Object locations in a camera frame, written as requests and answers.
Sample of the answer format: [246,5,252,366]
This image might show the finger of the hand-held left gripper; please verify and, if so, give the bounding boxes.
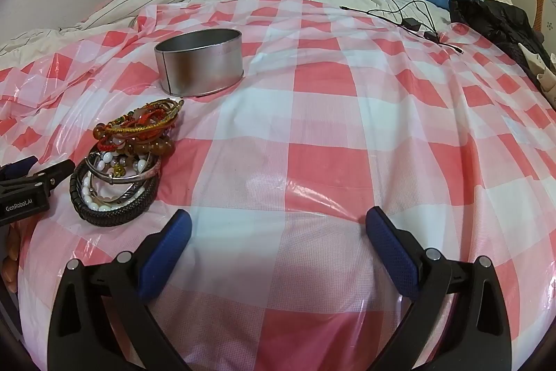
[0,156,39,181]
[15,160,76,198]

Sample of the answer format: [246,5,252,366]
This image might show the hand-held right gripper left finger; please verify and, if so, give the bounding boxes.
[47,208,194,371]

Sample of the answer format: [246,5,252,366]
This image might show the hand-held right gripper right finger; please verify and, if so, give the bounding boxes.
[366,206,513,371]

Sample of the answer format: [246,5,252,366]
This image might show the small bowl with beads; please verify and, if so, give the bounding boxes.
[69,97,186,228]

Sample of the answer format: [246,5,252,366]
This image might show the amber bead bracelet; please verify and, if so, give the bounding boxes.
[92,107,175,158]

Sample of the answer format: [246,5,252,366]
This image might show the round metal tin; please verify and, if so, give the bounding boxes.
[154,29,244,98]

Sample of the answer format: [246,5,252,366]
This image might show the person's left hand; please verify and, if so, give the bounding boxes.
[0,222,22,294]

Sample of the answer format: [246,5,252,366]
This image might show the red white checkered tablecloth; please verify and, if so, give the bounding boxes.
[0,0,556,371]

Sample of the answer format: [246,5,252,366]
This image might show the beige garment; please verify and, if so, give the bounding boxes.
[518,42,556,107]

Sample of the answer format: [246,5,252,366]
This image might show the black jacket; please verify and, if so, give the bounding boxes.
[449,0,550,77]

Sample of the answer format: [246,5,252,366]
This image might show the black charging cable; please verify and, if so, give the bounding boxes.
[340,0,436,26]
[436,37,465,54]

